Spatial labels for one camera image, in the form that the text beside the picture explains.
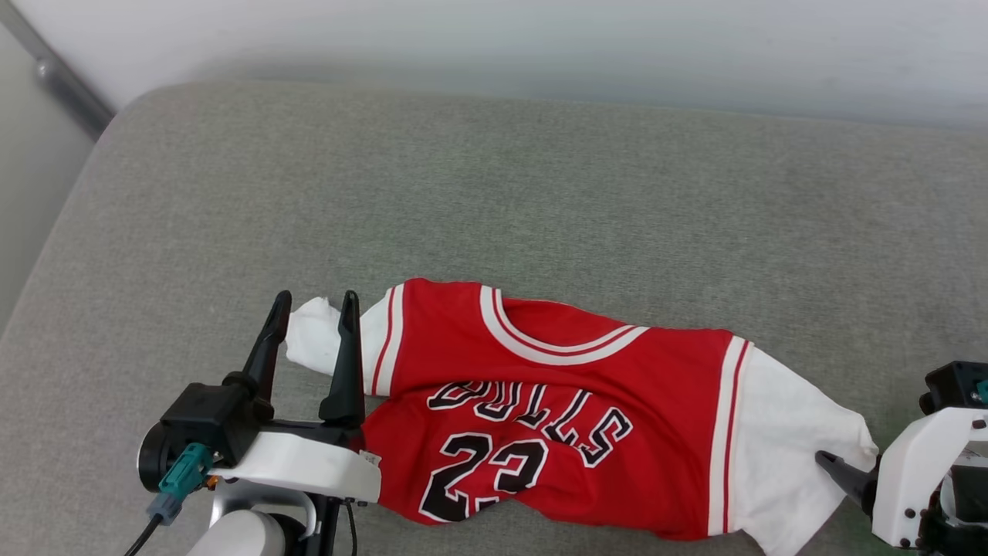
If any grey metal rail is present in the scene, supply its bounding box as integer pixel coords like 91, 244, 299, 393
0, 0, 117, 141

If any thick black connector cable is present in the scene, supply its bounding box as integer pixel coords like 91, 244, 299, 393
123, 514, 164, 556

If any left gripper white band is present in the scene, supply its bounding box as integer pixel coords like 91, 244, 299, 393
208, 290, 383, 505

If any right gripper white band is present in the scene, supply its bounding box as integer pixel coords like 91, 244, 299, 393
816, 406, 988, 556

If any grey fabric sofa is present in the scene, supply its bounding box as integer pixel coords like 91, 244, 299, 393
0, 81, 988, 556

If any red and white basketball jersey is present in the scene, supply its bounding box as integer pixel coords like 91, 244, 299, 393
284, 278, 879, 556

